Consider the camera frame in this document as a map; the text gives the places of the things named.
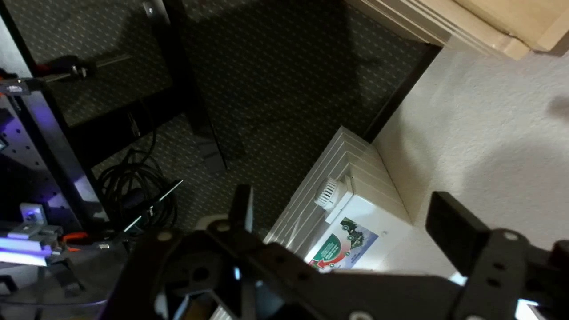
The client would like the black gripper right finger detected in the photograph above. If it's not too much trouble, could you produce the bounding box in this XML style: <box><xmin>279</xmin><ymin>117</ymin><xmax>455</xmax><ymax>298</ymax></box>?
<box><xmin>425</xmin><ymin>190</ymin><xmax>530</xmax><ymax>320</ymax></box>

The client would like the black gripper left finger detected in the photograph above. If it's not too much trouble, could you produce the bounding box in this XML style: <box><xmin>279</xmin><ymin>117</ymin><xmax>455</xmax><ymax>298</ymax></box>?
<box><xmin>203</xmin><ymin>183</ymin><xmax>381</xmax><ymax>320</ymax></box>

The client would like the light wooden nightstand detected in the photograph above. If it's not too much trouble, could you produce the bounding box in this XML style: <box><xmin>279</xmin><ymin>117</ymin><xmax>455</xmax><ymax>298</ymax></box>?
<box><xmin>359</xmin><ymin>0</ymin><xmax>569</xmax><ymax>62</ymax></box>

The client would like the black coiled floor cable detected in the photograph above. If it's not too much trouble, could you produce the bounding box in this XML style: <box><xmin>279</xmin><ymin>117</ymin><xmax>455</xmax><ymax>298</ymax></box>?
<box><xmin>96</xmin><ymin>130</ymin><xmax>181</xmax><ymax>234</ymax></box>

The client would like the aluminium mounting rail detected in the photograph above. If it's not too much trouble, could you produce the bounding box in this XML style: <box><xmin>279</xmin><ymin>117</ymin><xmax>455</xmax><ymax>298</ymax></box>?
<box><xmin>0</xmin><ymin>202</ymin><xmax>66</xmax><ymax>270</ymax></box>

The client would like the black clamp orange handle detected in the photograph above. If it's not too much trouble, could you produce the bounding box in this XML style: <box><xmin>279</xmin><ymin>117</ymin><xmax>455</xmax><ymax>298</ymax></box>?
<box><xmin>32</xmin><ymin>51</ymin><xmax>133</xmax><ymax>83</ymax></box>

